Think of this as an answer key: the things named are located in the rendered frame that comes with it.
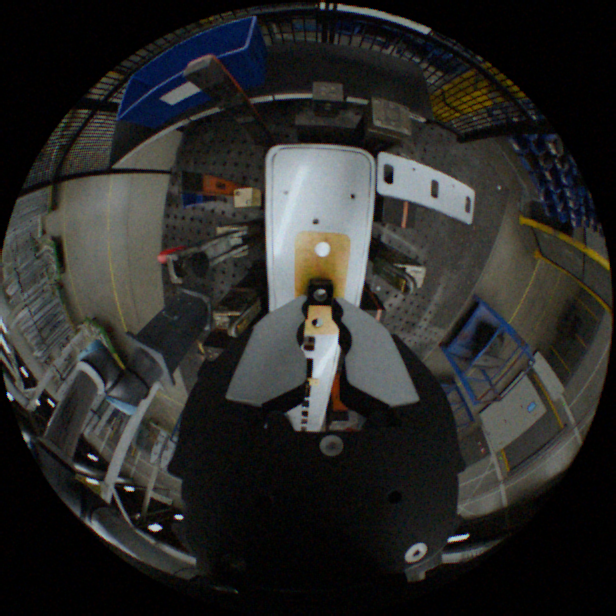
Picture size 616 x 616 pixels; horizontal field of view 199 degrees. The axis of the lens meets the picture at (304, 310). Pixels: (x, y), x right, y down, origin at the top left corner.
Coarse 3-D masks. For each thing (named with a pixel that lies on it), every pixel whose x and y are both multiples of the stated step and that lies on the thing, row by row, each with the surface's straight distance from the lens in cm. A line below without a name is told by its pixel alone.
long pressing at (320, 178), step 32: (288, 160) 39; (320, 160) 39; (352, 160) 40; (320, 192) 38; (352, 192) 38; (288, 224) 38; (320, 224) 37; (352, 224) 38; (288, 256) 39; (352, 256) 39; (288, 288) 41; (352, 288) 42; (320, 320) 45; (320, 352) 53; (320, 384) 65; (288, 416) 91; (320, 416) 90
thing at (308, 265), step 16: (304, 240) 12; (320, 240) 12; (336, 240) 12; (304, 256) 12; (320, 256) 12; (336, 256) 12; (304, 272) 13; (320, 272) 13; (336, 272) 13; (304, 288) 13; (320, 288) 12; (336, 288) 13; (320, 304) 13
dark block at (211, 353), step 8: (216, 328) 49; (208, 336) 46; (216, 336) 45; (224, 336) 44; (232, 336) 44; (208, 344) 44; (216, 344) 43; (224, 344) 42; (208, 352) 45; (216, 352) 43
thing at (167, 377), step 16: (176, 304) 85; (192, 304) 85; (208, 304) 90; (160, 320) 79; (176, 320) 77; (192, 320) 80; (208, 320) 95; (128, 336) 76; (144, 336) 74; (160, 336) 72; (176, 336) 73; (192, 336) 84; (160, 352) 65; (176, 352) 75; (176, 368) 80
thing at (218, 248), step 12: (204, 240) 28; (216, 240) 27; (228, 240) 31; (180, 252) 22; (192, 252) 23; (204, 252) 27; (216, 252) 29; (228, 252) 30; (168, 264) 23; (180, 264) 23; (192, 264) 20; (204, 264) 21; (180, 276) 23; (192, 276) 24
